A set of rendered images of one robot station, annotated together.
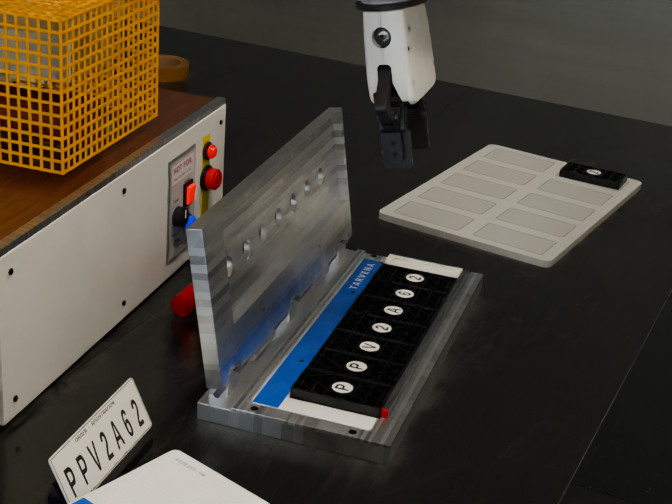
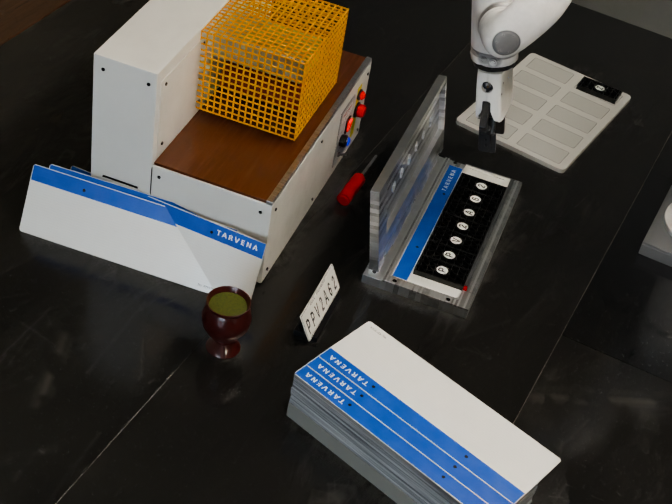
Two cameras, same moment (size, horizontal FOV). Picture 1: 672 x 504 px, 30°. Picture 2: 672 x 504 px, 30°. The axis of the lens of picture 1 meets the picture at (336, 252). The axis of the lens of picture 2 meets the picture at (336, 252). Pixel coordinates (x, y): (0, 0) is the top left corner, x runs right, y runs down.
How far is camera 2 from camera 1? 1.11 m
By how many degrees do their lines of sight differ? 16
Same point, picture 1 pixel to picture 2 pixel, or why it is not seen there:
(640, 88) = not seen: outside the picture
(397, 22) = (497, 80)
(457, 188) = not seen: hidden behind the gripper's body
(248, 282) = (392, 204)
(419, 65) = (506, 99)
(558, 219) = (572, 131)
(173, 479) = (371, 339)
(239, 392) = (384, 268)
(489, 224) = (527, 134)
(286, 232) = (411, 165)
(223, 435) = (376, 294)
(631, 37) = not seen: outside the picture
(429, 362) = (489, 252)
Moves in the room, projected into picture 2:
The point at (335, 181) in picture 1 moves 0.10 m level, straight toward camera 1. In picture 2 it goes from (437, 119) to (437, 147)
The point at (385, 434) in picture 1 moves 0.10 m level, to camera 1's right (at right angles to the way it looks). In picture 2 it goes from (465, 301) to (518, 309)
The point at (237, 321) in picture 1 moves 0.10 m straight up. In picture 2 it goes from (387, 231) to (397, 189)
